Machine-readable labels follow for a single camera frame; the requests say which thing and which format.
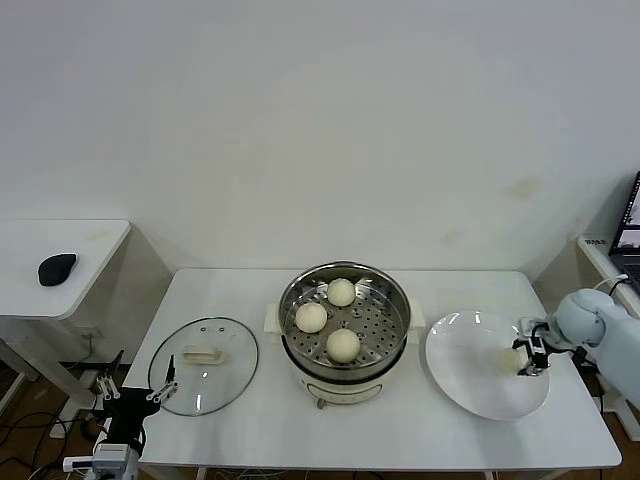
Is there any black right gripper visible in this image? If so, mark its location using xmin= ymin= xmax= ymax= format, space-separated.
xmin=510 ymin=332 xmax=552 ymax=377

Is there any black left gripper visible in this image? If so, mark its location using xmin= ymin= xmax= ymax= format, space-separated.
xmin=95 ymin=349 xmax=179 ymax=446

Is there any white steamed baozi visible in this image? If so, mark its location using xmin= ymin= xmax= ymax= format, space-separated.
xmin=492 ymin=348 xmax=526 ymax=375
xmin=327 ymin=277 xmax=357 ymax=307
xmin=294 ymin=301 xmax=329 ymax=334
xmin=325 ymin=327 xmax=361 ymax=364

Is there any glass lid with cream handle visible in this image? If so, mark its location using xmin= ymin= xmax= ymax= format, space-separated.
xmin=148 ymin=316 xmax=260 ymax=417

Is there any stainless steel steamer basket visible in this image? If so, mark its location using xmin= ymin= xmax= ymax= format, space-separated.
xmin=278 ymin=260 xmax=412 ymax=381

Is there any white round plate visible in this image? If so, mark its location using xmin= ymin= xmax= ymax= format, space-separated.
xmin=424 ymin=309 xmax=551 ymax=422

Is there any white desk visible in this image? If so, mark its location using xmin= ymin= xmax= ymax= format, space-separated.
xmin=577 ymin=234 xmax=640 ymax=444

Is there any white side table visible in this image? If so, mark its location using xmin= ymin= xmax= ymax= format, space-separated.
xmin=0 ymin=218 xmax=175 ymax=426

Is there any dark open laptop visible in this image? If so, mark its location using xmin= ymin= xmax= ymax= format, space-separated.
xmin=608 ymin=170 xmax=640 ymax=291

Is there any black power adapter cable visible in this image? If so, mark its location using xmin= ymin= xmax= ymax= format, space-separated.
xmin=572 ymin=278 xmax=631 ymax=367

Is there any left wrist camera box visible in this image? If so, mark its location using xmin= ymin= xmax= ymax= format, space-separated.
xmin=92 ymin=444 xmax=132 ymax=480

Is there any black floor cable with plug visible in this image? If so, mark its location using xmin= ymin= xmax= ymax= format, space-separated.
xmin=0 ymin=409 xmax=71 ymax=444

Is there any white charging cable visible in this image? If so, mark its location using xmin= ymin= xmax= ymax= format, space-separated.
xmin=592 ymin=273 xmax=632 ymax=291

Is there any black wireless mouse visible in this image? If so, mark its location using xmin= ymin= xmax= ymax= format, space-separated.
xmin=37 ymin=253 xmax=78 ymax=288

